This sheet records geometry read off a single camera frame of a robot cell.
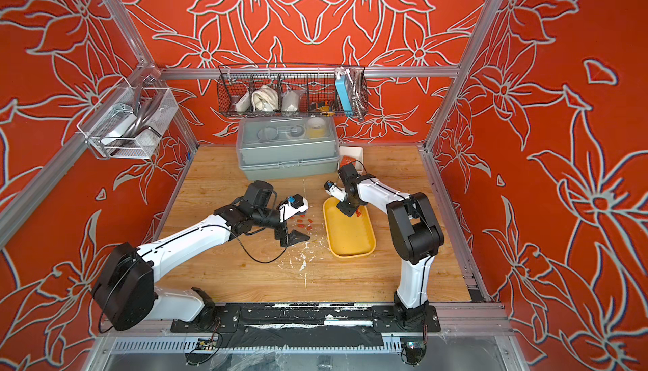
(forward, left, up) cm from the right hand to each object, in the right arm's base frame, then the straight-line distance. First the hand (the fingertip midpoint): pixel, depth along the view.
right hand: (343, 204), depth 96 cm
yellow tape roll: (+28, +11, +15) cm, 34 cm away
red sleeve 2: (-9, +13, -2) cm, 16 cm away
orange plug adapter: (+21, -2, +4) cm, 21 cm away
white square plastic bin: (+25, -6, +3) cm, 26 cm away
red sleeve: (-8, +16, -3) cm, 18 cm away
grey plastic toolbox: (+16, +20, +16) cm, 31 cm away
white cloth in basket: (+23, +29, +32) cm, 49 cm away
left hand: (-14, +13, +12) cm, 23 cm away
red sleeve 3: (-6, +13, -3) cm, 14 cm away
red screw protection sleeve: (-3, -6, 0) cm, 6 cm away
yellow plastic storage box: (-13, -1, -1) cm, 13 cm away
